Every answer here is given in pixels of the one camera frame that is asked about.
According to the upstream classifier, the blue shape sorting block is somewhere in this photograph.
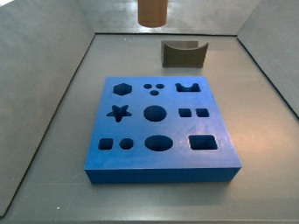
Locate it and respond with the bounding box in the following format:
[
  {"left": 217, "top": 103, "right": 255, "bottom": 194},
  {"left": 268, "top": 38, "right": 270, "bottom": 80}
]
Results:
[{"left": 84, "top": 77, "right": 241, "bottom": 184}]

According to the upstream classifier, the dark grey curved cradle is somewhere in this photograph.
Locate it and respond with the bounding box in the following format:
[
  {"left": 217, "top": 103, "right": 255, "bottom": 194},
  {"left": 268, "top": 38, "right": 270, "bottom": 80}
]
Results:
[{"left": 161, "top": 40, "right": 209, "bottom": 68}]

